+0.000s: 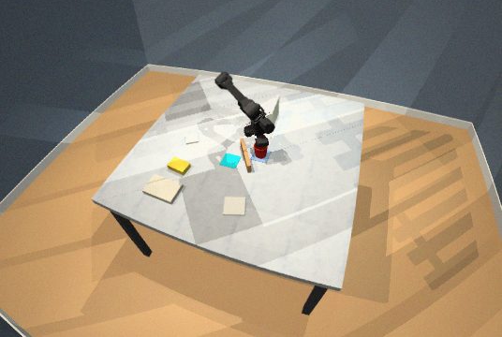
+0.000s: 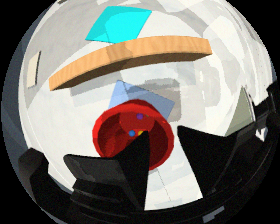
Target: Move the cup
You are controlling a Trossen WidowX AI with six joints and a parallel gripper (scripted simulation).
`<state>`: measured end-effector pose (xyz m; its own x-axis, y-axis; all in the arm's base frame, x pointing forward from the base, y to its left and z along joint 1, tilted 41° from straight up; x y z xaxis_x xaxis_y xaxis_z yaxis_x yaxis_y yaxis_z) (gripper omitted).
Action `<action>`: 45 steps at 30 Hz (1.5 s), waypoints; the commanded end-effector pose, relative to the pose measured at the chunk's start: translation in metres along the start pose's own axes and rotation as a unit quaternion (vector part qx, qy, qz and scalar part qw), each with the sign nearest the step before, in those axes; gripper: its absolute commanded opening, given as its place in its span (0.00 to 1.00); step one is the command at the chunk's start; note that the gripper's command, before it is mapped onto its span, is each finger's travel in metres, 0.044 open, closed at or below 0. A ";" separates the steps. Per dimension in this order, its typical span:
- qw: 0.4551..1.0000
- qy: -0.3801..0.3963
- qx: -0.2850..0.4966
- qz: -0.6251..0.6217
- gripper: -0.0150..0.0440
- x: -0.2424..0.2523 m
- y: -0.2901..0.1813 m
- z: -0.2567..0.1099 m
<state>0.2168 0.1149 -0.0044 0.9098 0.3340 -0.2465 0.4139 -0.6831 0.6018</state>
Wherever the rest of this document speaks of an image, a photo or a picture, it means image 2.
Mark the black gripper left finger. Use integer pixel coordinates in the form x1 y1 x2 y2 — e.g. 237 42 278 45
62 131 150 211

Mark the red cup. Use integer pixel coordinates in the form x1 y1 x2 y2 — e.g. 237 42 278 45
92 99 175 171

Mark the brown wooden block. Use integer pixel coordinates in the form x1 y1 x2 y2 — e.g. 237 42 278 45
49 36 212 92

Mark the beige flat square tile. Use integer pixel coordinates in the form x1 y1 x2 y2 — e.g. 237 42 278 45
26 51 41 88

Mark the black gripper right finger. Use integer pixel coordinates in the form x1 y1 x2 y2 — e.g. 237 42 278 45
176 121 257 197

